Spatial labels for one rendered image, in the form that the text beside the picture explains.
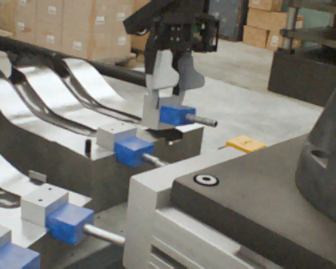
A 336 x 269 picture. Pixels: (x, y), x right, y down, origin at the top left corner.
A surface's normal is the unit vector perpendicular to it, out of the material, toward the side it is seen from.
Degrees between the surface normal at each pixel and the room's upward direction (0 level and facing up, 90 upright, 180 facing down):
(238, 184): 0
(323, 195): 90
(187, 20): 82
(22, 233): 0
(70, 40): 88
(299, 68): 90
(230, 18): 90
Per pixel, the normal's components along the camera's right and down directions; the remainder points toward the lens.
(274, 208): 0.11, -0.93
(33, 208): -0.40, 0.29
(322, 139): -0.80, 0.13
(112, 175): 0.76, 0.31
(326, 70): -0.66, 0.20
